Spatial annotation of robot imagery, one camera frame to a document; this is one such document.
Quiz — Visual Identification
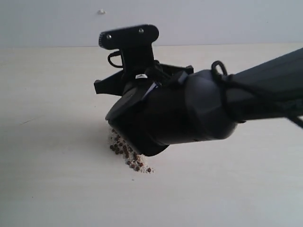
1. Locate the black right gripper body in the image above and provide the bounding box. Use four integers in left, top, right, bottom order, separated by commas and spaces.
93, 62, 195, 96

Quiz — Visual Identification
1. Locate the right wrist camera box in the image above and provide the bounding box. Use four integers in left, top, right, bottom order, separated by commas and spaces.
98, 24, 159, 72

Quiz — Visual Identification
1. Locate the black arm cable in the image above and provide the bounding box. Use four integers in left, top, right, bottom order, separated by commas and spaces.
107, 48, 303, 130

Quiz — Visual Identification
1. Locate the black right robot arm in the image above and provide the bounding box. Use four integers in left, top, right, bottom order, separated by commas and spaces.
94, 49, 303, 157

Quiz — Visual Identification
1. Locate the pile of grains and pellets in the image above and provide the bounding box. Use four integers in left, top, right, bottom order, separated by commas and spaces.
108, 127, 155, 174

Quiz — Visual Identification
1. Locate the small white wall hook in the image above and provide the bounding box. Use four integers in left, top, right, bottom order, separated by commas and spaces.
98, 9, 107, 15

